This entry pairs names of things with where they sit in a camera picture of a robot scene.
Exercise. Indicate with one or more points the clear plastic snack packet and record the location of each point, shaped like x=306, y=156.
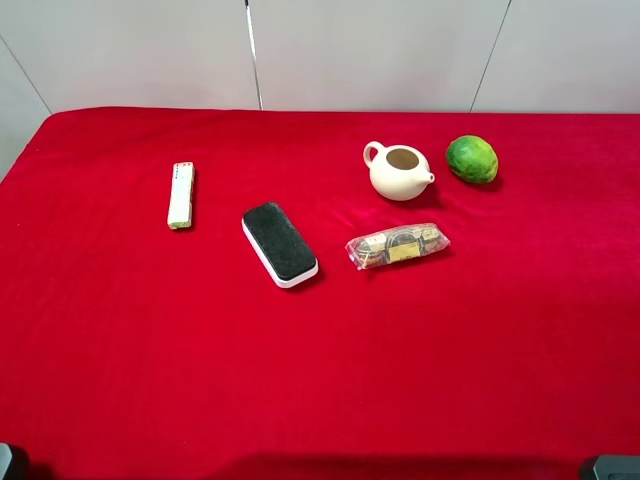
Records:
x=396, y=244

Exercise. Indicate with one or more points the black white board eraser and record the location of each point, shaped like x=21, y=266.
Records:
x=284, y=253

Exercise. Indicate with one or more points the cream ceramic teapot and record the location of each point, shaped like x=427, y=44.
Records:
x=397, y=172

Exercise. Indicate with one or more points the white green rectangular box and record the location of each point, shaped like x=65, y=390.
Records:
x=180, y=203

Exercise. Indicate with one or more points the green lime fruit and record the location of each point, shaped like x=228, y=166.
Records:
x=472, y=159

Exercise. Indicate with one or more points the red table cloth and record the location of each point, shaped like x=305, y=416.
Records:
x=133, y=351

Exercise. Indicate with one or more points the right grey base block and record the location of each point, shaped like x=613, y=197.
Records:
x=611, y=467

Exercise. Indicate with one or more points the grey base block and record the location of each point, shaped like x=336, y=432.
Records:
x=611, y=467
x=14, y=462

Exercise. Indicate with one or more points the left grey base block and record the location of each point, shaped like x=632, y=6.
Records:
x=14, y=462

